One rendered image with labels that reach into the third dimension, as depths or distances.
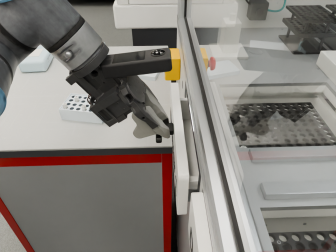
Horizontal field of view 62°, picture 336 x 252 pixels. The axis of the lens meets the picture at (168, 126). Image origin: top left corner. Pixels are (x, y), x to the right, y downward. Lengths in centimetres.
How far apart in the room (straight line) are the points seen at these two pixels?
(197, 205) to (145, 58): 24
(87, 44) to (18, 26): 9
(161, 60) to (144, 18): 86
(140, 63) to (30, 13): 17
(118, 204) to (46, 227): 29
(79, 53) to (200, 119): 21
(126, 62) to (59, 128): 43
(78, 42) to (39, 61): 69
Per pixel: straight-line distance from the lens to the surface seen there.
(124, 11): 130
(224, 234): 33
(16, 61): 48
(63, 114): 86
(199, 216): 41
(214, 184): 37
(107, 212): 101
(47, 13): 45
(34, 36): 46
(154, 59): 46
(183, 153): 49
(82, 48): 45
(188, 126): 68
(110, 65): 47
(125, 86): 48
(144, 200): 94
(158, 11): 130
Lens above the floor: 128
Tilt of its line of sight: 40 degrees down
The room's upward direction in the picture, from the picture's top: straight up
